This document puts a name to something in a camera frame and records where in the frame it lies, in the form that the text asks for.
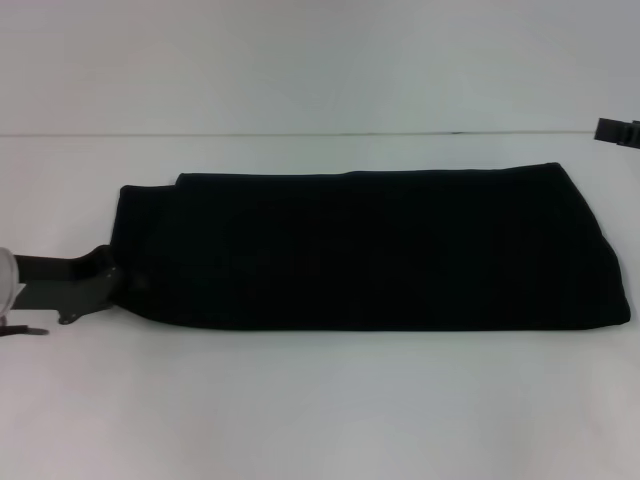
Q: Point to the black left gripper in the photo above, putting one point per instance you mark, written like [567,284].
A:
[65,290]

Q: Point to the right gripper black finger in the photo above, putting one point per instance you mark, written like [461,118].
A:
[612,131]

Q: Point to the black t-shirt with FREE print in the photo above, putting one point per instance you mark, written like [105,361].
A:
[375,250]

